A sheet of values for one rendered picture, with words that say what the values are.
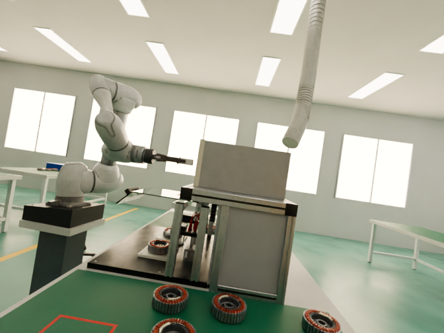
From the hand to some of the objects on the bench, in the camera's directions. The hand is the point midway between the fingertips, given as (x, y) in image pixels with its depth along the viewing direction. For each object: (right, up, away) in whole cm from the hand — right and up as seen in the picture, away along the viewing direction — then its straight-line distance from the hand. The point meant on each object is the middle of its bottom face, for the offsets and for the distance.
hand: (185, 161), depth 110 cm
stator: (+1, -46, -38) cm, 60 cm away
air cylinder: (+2, -46, -5) cm, 46 cm away
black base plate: (-10, -46, +7) cm, 48 cm away
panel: (+14, -48, +6) cm, 50 cm away
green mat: (+8, -47, -58) cm, 75 cm away
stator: (-12, -42, -5) cm, 44 cm away
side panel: (+26, -51, -27) cm, 63 cm away
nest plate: (-12, -43, -5) cm, 45 cm away
